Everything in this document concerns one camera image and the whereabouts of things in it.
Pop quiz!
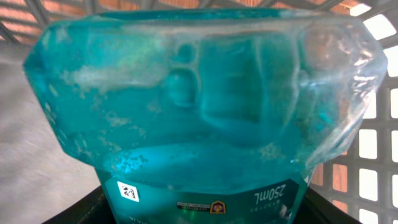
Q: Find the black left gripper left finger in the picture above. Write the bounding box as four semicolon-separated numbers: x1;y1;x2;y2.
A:
43;187;116;224

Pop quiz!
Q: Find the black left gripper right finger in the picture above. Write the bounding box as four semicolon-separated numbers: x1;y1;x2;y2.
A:
294;187;361;224

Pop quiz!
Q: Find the teal mouthwash bottle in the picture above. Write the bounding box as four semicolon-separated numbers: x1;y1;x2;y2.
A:
23;8;387;223

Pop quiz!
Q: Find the grey plastic mesh basket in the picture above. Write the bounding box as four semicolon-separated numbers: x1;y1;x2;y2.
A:
1;1;397;223

